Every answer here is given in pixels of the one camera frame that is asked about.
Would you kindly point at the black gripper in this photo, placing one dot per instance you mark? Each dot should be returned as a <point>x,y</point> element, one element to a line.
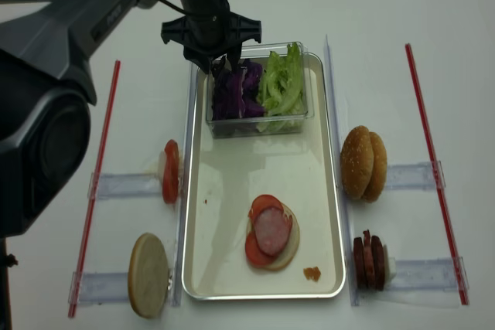
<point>210,29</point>

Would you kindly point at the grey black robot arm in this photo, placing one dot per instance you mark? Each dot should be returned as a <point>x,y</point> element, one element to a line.
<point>47,87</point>

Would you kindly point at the green lettuce pile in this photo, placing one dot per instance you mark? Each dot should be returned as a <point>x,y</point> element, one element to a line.
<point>281,85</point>

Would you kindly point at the upright tomato slices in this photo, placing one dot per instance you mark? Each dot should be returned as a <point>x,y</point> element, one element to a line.
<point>170,181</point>

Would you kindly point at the upper tomato slice on bun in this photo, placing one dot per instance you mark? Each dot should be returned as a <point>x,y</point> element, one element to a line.
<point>263,202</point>

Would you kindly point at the tomato slice on bun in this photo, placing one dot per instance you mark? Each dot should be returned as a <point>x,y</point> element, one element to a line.
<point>253,253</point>
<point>263,202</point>

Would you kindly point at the lower tomato slice on bun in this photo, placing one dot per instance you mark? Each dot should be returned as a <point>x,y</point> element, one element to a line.
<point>253,253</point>

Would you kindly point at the left dark meat patty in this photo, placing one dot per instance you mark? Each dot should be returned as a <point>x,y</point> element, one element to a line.
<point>358,258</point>

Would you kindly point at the dark meat patty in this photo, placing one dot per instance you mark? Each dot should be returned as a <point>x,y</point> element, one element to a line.
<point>358,258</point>
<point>379,262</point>

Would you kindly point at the bacon strip between patties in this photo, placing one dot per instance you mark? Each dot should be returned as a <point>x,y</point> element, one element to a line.
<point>369,261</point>

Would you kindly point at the right dark meat patty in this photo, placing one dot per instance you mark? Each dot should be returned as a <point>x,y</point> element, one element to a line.
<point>379,262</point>

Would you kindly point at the purple cabbage pile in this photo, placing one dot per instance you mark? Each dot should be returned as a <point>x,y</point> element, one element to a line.
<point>235,98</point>

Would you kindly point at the left long clear divider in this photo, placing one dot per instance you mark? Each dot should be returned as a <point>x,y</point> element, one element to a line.
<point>176,286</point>

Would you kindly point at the long clear divider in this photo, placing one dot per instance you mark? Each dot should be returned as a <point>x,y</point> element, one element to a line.
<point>344,204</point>
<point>176,286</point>

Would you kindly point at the clear plastic salad container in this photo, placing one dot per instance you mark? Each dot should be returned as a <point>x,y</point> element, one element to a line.
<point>268,125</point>

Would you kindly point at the right long clear divider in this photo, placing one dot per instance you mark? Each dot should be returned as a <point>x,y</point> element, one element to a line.
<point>344,204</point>

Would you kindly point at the white rectangular serving tray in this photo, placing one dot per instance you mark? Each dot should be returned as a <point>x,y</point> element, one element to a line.
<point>228,174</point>

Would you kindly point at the front sesame bun top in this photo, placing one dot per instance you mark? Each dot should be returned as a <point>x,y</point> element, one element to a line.
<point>356,162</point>

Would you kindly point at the ham slice on bun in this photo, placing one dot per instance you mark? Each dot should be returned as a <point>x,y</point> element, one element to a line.
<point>272,229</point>

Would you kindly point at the rear golden bun top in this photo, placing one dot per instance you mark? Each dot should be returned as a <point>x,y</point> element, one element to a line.
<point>379,172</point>

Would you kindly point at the bun bottom on tray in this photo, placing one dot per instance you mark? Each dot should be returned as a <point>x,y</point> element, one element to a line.
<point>285,257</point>

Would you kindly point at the upright pale bun half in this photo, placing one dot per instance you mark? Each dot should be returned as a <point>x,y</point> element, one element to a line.
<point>148,276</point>

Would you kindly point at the left red tape strip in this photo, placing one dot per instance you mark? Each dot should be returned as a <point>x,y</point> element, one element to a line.
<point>98,166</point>

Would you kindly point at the red tape strip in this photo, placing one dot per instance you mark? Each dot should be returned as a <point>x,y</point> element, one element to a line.
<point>98,166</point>
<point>457,259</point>

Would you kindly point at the orange sauce smear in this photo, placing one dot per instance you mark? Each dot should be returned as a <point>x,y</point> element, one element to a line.
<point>312,273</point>

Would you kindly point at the white plastic patty stopper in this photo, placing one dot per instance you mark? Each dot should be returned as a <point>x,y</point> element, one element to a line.
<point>389,267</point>

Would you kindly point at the right red tape strip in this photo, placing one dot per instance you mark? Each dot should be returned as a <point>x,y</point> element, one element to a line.
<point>457,259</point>

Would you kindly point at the upper left clear rail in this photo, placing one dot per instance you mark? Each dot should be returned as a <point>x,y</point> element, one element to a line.
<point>120,186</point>

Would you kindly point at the clear rail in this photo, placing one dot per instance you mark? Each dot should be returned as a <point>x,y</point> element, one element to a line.
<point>98,288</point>
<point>120,186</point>
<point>425,275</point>
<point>418,176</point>

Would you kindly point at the upper right clear rail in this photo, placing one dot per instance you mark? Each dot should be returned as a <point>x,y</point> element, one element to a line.
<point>418,176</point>

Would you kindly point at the lower left clear rail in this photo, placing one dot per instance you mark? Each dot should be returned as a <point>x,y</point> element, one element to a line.
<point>98,288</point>

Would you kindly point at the lower right clear rail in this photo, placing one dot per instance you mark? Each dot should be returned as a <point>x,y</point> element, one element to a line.
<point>425,275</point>

